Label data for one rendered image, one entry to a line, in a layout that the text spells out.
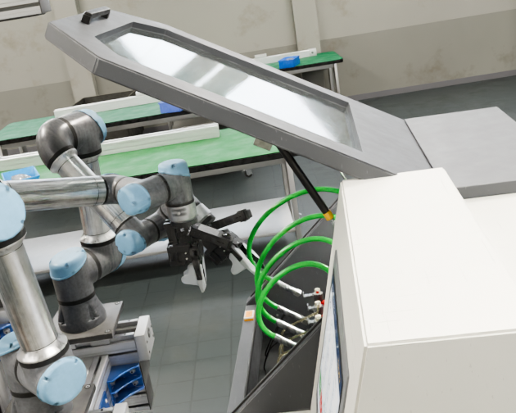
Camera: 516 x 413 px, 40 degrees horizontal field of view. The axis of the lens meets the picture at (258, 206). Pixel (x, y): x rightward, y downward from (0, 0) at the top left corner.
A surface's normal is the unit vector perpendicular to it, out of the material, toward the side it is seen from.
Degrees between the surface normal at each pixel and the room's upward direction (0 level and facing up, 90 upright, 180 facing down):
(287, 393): 90
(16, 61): 90
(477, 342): 90
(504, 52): 90
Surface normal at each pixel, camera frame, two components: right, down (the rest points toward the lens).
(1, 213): 0.64, 0.01
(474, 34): 0.03, 0.32
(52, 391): 0.70, 0.26
